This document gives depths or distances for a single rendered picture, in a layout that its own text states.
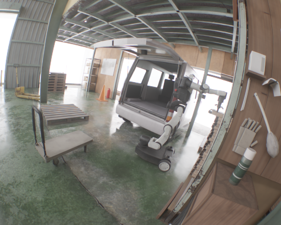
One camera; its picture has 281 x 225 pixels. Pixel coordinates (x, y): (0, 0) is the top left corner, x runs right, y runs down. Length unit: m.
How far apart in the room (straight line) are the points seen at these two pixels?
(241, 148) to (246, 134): 0.09
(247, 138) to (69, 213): 1.54
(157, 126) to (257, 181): 1.94
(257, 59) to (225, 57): 3.62
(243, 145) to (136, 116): 2.21
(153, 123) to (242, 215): 2.17
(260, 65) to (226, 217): 0.81
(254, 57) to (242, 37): 0.17
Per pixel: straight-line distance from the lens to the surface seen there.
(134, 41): 1.62
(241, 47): 0.88
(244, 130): 0.82
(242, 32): 0.93
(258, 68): 0.81
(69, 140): 1.97
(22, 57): 7.53
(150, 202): 1.55
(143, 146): 2.11
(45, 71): 4.50
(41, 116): 1.40
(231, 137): 0.84
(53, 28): 4.66
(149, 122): 2.49
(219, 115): 1.68
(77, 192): 1.52
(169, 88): 4.43
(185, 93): 1.77
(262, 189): 1.27
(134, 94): 3.42
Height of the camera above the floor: 1.23
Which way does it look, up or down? 15 degrees down
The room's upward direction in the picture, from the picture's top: 13 degrees clockwise
